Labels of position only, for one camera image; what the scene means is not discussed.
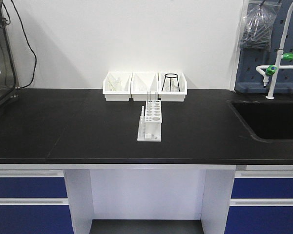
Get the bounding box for small clear beaker middle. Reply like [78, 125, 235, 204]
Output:
[138, 82, 147, 92]

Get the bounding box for blue pegboard drying rack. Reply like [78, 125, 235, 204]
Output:
[234, 0, 293, 94]

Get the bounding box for blue drawer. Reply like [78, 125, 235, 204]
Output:
[0, 205, 74, 234]
[0, 177, 67, 198]
[225, 206, 293, 234]
[231, 178, 293, 198]

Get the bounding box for upper left blue drawer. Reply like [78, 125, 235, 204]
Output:
[0, 177, 67, 198]

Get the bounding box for lower right blue drawer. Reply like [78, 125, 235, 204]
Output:
[225, 206, 293, 234]

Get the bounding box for white storage bin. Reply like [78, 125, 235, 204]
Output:
[103, 72, 132, 101]
[159, 72, 187, 102]
[131, 72, 159, 101]

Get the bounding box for clear glass beaker left bin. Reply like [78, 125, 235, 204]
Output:
[110, 77, 122, 92]

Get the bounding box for clear plastic bag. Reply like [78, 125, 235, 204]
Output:
[240, 0, 282, 52]

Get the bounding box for upper right blue drawer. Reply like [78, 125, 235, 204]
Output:
[231, 178, 293, 198]

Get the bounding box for black power cable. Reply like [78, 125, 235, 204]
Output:
[10, 0, 38, 90]

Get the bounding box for right white storage bin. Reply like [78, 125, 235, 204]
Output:
[159, 72, 187, 102]

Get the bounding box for front clear test tube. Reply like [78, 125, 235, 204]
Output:
[146, 91, 151, 102]

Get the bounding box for left white storage bin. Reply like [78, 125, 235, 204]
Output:
[103, 72, 132, 101]

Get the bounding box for black wire tripod stand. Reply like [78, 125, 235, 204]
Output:
[161, 73, 180, 92]

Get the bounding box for middle white storage bin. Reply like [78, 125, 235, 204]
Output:
[131, 72, 159, 101]

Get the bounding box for black lab sink basin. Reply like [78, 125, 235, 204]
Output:
[227, 100, 293, 143]

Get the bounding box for white test tube rack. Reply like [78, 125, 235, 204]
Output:
[137, 100, 162, 142]

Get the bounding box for white lab faucet green knobs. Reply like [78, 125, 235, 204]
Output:
[256, 2, 293, 99]

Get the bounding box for clear glass flask right bin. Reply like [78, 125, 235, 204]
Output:
[170, 78, 183, 92]

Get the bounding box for lower left blue drawer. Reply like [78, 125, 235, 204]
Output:
[0, 205, 74, 234]

